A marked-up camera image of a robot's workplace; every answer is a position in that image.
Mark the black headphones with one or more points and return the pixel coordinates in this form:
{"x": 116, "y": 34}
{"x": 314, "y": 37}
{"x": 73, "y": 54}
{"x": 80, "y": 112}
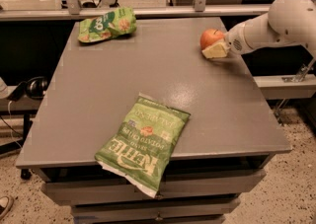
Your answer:
{"x": 34, "y": 89}

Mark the green crumpled snack bag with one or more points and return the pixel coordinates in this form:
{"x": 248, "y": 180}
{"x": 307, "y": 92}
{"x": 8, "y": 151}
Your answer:
{"x": 119, "y": 22}

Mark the white sneaker shoe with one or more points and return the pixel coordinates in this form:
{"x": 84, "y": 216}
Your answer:
{"x": 6, "y": 203}

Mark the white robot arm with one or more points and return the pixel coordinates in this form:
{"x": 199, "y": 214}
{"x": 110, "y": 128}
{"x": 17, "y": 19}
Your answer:
{"x": 287, "y": 23}

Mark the red apple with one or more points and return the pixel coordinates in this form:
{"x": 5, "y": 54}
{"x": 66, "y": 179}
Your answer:
{"x": 209, "y": 37}

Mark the grey drawer cabinet table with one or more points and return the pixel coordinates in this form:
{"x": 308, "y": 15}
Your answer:
{"x": 222, "y": 151}

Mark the green jalapeno Kettle chip bag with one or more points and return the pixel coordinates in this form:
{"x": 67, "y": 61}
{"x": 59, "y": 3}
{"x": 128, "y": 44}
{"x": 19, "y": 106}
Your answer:
{"x": 141, "y": 149}

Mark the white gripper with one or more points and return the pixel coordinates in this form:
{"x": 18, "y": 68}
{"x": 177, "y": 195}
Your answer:
{"x": 234, "y": 39}

